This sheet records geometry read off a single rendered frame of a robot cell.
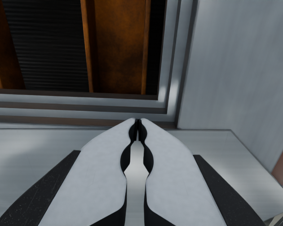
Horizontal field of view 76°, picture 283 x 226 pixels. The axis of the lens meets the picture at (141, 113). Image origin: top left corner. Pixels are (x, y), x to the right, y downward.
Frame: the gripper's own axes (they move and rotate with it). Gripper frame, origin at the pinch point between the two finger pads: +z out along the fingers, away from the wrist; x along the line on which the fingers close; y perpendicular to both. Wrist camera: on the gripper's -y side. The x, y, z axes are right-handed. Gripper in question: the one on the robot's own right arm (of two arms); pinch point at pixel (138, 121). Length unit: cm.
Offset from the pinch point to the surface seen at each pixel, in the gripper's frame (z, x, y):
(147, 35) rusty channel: 13.1, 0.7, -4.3
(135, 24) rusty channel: 17.5, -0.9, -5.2
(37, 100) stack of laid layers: 3.0, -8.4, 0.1
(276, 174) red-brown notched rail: 3.0, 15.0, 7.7
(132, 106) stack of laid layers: 3.0, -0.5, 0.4
